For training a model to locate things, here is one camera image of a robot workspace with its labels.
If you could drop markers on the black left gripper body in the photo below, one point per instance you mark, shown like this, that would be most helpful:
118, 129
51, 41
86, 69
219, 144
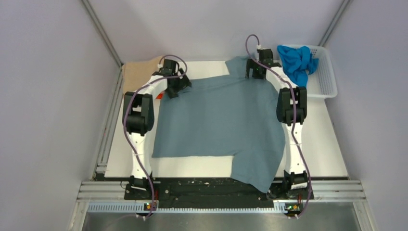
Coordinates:
172, 87

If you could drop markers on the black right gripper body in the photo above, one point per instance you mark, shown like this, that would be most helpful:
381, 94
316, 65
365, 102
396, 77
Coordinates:
256, 73

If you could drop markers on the grey blue t shirt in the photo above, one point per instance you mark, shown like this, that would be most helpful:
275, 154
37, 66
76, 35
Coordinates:
228, 115

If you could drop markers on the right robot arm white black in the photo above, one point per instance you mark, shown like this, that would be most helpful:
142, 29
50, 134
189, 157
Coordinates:
291, 112

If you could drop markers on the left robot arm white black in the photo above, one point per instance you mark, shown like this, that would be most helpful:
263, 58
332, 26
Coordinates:
138, 119

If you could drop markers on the bright blue t shirt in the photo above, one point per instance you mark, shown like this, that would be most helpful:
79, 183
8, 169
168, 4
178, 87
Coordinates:
298, 63

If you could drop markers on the beige folded t shirt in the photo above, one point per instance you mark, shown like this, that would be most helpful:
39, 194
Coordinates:
136, 74

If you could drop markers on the white plastic laundry basket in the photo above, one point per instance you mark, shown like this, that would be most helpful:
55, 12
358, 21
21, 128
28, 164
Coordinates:
321, 84

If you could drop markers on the aluminium frame post right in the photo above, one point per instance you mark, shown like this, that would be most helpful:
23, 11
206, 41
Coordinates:
345, 4

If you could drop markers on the aluminium frame post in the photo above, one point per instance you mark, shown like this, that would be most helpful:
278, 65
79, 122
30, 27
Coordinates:
101, 31
345, 4

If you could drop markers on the aluminium frame post left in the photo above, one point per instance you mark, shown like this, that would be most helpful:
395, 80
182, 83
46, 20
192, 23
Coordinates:
101, 31

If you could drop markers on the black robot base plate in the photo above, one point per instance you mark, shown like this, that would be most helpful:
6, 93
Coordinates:
211, 193

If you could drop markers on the aluminium side rail left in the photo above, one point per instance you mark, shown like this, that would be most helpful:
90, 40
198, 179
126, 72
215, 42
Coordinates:
108, 130

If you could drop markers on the white slotted cable duct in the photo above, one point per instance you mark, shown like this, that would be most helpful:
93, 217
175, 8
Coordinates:
107, 207

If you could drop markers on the aluminium frame rail front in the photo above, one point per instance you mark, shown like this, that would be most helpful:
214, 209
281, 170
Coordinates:
324, 191

